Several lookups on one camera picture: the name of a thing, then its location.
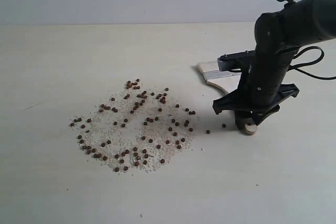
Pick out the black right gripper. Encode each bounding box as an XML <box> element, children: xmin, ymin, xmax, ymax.
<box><xmin>213</xmin><ymin>45</ymin><xmax>299</xmax><ymax>131</ymax></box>

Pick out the wooden paint brush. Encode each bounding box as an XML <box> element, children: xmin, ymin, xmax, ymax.
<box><xmin>196</xmin><ymin>61</ymin><xmax>257</xmax><ymax>135</ymax></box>

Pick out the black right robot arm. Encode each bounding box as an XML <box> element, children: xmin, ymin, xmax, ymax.
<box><xmin>213</xmin><ymin>0</ymin><xmax>335</xmax><ymax>135</ymax></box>

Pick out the brown beans and grain pile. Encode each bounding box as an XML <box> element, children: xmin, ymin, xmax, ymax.
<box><xmin>68</xmin><ymin>78</ymin><xmax>227</xmax><ymax>174</ymax></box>

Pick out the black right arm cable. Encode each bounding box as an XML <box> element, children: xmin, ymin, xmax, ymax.
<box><xmin>271</xmin><ymin>0</ymin><xmax>336</xmax><ymax>80</ymax></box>

